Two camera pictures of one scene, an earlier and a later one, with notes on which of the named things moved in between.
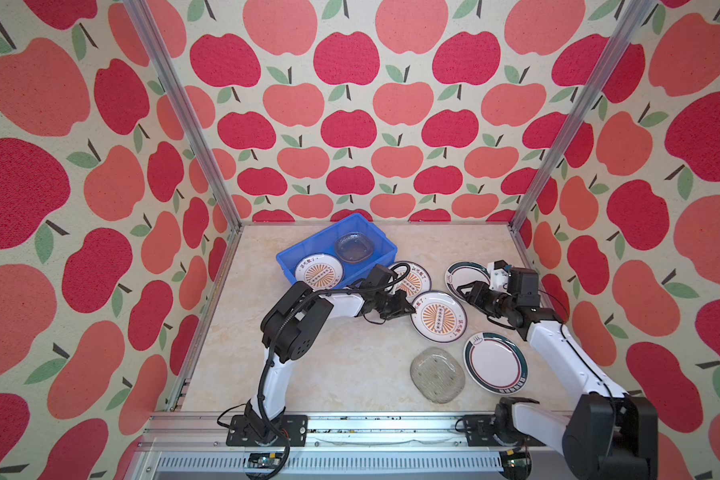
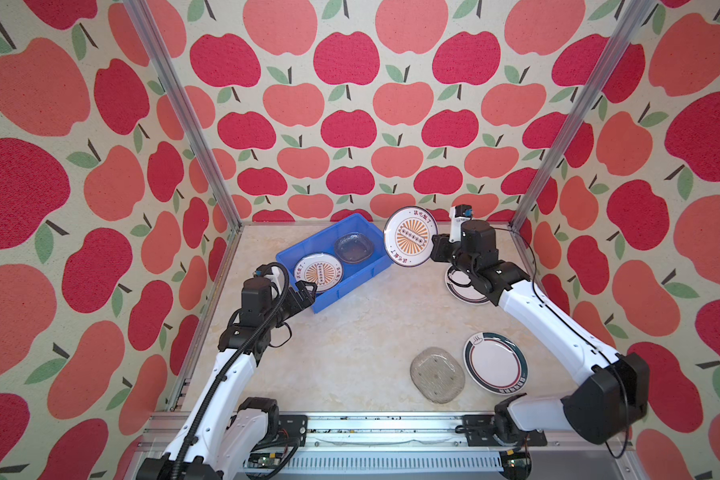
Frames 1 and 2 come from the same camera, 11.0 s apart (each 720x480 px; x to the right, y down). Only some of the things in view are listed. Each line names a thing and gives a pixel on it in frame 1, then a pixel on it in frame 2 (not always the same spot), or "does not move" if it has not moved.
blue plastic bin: x=357 y=246 does not move
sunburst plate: x=439 y=317 to x=408 y=236
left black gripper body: x=389 y=306 to x=285 y=309
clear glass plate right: x=437 y=375 does not move
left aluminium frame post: x=147 y=29 does not move
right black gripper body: x=502 y=306 to x=452 y=252
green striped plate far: x=462 y=274 does not move
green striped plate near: x=495 y=363 does not move
